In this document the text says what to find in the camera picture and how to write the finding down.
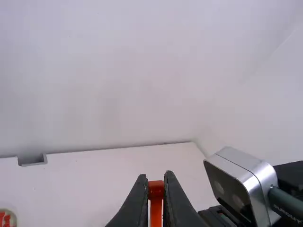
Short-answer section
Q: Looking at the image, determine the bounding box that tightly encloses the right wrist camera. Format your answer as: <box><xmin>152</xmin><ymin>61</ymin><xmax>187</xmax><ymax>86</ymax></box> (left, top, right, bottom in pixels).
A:
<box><xmin>203</xmin><ymin>146</ymin><xmax>278</xmax><ymax>227</ymax></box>

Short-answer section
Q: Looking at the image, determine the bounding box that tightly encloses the pale tray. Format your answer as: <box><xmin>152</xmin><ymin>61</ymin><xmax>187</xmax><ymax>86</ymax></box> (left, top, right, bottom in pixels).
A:
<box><xmin>0</xmin><ymin>207</ymin><xmax>18</xmax><ymax>227</ymax></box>

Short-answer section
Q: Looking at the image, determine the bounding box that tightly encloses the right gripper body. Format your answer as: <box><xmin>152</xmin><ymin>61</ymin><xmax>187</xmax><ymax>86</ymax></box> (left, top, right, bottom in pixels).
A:
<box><xmin>197</xmin><ymin>160</ymin><xmax>303</xmax><ymax>227</ymax></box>

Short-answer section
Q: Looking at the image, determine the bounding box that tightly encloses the orange cable tie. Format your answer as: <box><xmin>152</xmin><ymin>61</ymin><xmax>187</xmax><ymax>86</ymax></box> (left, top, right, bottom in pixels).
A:
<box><xmin>147</xmin><ymin>180</ymin><xmax>164</xmax><ymax>227</ymax></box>

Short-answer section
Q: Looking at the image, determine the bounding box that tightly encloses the black cable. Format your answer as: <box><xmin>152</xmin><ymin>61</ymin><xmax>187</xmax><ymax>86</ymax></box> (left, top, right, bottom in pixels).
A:
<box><xmin>267</xmin><ymin>185</ymin><xmax>303</xmax><ymax>227</ymax></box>

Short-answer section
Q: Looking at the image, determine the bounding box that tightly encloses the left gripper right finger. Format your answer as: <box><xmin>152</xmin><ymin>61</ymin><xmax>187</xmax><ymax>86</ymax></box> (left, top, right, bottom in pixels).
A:
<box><xmin>162</xmin><ymin>170</ymin><xmax>205</xmax><ymax>227</ymax></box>

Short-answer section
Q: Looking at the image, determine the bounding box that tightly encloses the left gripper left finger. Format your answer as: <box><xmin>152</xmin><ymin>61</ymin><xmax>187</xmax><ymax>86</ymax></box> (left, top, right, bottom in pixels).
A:
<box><xmin>106</xmin><ymin>174</ymin><xmax>149</xmax><ymax>227</ymax></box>

